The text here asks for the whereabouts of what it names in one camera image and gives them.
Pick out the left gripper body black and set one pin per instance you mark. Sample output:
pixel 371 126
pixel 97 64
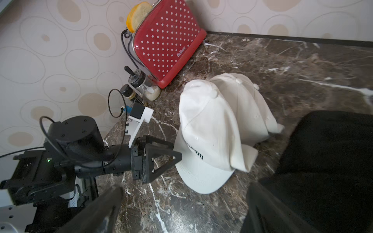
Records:
pixel 77 147

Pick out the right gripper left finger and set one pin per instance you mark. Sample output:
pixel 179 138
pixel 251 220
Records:
pixel 100 216

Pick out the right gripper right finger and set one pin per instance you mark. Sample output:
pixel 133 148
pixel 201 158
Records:
pixel 267 214

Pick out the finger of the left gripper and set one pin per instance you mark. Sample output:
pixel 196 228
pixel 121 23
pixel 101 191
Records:
pixel 159 158

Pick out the white cap back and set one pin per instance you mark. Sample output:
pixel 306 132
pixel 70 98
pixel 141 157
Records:
pixel 209 139

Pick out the black cap with white label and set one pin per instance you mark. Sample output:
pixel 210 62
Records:
pixel 325 174

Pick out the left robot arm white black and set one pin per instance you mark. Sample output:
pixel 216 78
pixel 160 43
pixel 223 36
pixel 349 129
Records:
pixel 59 180

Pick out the clear bottle black cap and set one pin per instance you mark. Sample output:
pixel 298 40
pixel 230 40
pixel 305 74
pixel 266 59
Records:
pixel 144 83

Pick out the small dark bottle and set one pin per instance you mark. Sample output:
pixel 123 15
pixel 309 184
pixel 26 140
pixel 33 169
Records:
pixel 128 92

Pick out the metal rack container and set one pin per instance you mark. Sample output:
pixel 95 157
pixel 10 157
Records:
pixel 127 43

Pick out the yellow sponge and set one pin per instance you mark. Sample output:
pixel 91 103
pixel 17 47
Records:
pixel 137 15

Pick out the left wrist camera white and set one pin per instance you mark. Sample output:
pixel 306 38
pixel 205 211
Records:
pixel 135 117

